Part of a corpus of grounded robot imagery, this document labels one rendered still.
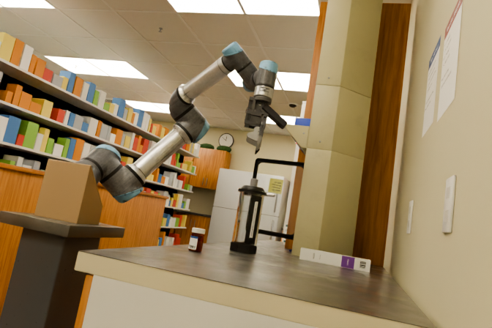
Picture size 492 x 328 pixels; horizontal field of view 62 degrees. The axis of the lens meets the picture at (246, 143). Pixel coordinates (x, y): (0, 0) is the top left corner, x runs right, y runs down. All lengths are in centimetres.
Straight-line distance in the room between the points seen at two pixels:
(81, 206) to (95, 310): 75
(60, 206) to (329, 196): 108
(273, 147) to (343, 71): 578
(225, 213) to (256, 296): 624
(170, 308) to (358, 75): 147
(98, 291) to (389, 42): 195
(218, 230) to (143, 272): 619
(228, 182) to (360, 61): 524
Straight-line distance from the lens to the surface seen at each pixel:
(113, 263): 92
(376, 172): 221
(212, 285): 83
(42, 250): 169
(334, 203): 186
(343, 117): 192
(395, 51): 240
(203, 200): 789
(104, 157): 180
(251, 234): 151
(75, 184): 166
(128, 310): 91
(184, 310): 85
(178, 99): 187
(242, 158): 776
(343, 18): 207
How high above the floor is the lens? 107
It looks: 10 degrees up
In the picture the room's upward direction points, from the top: 10 degrees clockwise
